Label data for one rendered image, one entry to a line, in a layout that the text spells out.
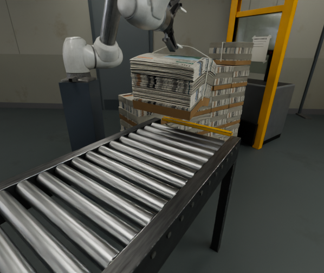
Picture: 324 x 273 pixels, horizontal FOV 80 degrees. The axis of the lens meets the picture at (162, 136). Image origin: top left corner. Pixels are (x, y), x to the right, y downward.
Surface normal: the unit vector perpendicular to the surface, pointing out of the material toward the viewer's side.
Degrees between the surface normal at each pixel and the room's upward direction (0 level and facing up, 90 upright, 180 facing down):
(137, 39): 90
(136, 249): 0
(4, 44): 90
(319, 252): 0
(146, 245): 0
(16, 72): 90
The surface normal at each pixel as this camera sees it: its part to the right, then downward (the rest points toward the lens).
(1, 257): -0.12, -0.81
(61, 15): -0.04, 0.40
